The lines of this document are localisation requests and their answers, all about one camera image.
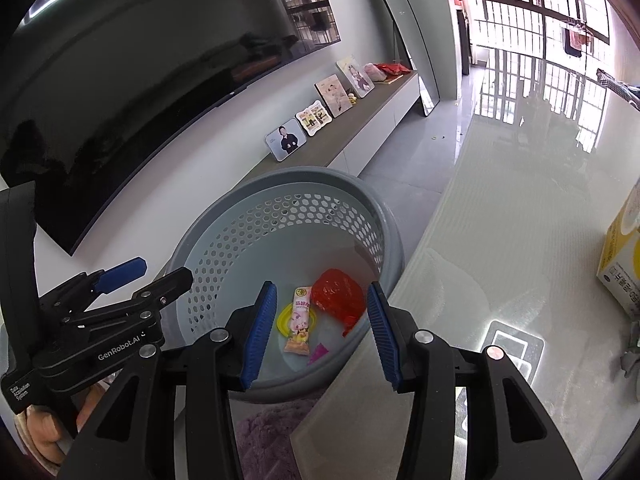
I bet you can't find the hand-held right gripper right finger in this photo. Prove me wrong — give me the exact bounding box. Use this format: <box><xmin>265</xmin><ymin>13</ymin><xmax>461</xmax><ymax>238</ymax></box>
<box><xmin>367</xmin><ymin>282</ymin><xmax>586</xmax><ymax>480</ymax></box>

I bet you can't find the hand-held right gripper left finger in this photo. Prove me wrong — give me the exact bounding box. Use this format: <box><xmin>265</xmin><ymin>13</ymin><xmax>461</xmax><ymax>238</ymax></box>
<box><xmin>59</xmin><ymin>280</ymin><xmax>279</xmax><ymax>480</ymax></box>

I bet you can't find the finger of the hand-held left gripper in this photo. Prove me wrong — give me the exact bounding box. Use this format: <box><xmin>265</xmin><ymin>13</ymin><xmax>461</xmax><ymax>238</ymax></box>
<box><xmin>37</xmin><ymin>257</ymin><xmax>148</xmax><ymax>314</ymax></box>
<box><xmin>65</xmin><ymin>266</ymin><xmax>194</xmax><ymax>333</ymax></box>

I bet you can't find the yellow oval plastic lid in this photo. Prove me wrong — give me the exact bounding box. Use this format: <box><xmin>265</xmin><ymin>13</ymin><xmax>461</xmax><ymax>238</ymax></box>
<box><xmin>278</xmin><ymin>304</ymin><xmax>318</xmax><ymax>336</ymax></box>

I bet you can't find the pink snack packet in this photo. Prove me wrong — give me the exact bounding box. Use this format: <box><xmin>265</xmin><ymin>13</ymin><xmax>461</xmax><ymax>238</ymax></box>
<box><xmin>284</xmin><ymin>286</ymin><xmax>315</xmax><ymax>356</ymax></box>

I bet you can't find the red plastic bag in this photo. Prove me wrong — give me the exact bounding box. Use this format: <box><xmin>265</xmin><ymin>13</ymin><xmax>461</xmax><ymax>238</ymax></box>
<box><xmin>312</xmin><ymin>268</ymin><xmax>366</xmax><ymax>338</ymax></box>

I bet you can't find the grey perforated plastic basket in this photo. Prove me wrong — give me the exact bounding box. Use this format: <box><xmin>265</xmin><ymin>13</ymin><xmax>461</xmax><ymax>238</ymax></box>
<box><xmin>161</xmin><ymin>166</ymin><xmax>405</xmax><ymax>403</ymax></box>

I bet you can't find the yellow cardboard box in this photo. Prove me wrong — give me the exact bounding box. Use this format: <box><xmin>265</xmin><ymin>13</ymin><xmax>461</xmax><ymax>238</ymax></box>
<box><xmin>596</xmin><ymin>204</ymin><xmax>640</xmax><ymax>318</ymax></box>

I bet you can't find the person's left hand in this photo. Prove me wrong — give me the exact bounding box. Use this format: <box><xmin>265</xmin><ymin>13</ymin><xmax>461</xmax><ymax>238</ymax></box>
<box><xmin>14</xmin><ymin>384</ymin><xmax>110</xmax><ymax>467</ymax></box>

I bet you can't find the purple fluffy stool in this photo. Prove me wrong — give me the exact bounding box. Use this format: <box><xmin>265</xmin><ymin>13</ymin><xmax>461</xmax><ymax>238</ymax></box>
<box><xmin>234</xmin><ymin>395</ymin><xmax>326</xmax><ymax>480</ymax></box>

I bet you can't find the large black television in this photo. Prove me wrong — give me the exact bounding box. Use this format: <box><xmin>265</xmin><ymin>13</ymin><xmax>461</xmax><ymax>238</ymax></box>
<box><xmin>0</xmin><ymin>0</ymin><xmax>343</xmax><ymax>256</ymax></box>

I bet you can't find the long low television cabinet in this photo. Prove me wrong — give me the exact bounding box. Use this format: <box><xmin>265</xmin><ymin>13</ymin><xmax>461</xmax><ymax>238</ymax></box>
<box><xmin>252</xmin><ymin>71</ymin><xmax>421</xmax><ymax>176</ymax></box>

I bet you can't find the red fabric item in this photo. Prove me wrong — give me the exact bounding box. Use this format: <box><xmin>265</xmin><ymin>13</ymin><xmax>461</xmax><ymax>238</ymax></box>
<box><xmin>375</xmin><ymin>61</ymin><xmax>412</xmax><ymax>81</ymax></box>

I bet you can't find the tall leaning mirror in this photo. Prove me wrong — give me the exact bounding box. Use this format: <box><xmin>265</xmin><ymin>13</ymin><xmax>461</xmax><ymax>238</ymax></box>
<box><xmin>362</xmin><ymin>0</ymin><xmax>441</xmax><ymax>117</ymax></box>

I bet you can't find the dark narrow cabinet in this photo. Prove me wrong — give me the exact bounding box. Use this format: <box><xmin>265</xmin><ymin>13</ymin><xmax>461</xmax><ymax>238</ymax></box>
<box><xmin>452</xmin><ymin>7</ymin><xmax>473</xmax><ymax>76</ymax></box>

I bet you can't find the balcony window grille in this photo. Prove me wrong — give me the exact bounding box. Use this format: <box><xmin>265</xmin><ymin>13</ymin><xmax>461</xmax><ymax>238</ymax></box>
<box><xmin>462</xmin><ymin>0</ymin><xmax>615</xmax><ymax>66</ymax></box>

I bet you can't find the plaid cloth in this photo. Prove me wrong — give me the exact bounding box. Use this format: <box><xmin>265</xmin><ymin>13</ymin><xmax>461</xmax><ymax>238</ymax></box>
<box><xmin>596</xmin><ymin>67</ymin><xmax>640</xmax><ymax>108</ymax></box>

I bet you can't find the pink hanging garment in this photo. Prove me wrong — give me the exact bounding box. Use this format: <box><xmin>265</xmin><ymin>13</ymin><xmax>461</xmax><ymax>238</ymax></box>
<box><xmin>562</xmin><ymin>22</ymin><xmax>591</xmax><ymax>56</ymax></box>

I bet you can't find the portrait photo frame dark suit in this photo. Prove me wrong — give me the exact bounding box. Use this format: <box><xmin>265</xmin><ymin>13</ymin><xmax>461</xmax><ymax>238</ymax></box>
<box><xmin>265</xmin><ymin>119</ymin><xmax>308</xmax><ymax>162</ymax></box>

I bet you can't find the scalloped white photo frame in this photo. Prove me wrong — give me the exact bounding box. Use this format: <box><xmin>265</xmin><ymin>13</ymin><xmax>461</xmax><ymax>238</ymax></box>
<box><xmin>295</xmin><ymin>101</ymin><xmax>332</xmax><ymax>137</ymax></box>

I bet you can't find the square pink photo frame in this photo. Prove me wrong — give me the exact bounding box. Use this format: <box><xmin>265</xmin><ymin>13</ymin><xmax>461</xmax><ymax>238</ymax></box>
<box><xmin>314</xmin><ymin>74</ymin><xmax>351</xmax><ymax>118</ymax></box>

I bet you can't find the child photo frame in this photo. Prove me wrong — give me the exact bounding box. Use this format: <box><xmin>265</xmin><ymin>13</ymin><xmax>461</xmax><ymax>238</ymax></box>
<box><xmin>336</xmin><ymin>55</ymin><xmax>376</xmax><ymax>98</ymax></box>

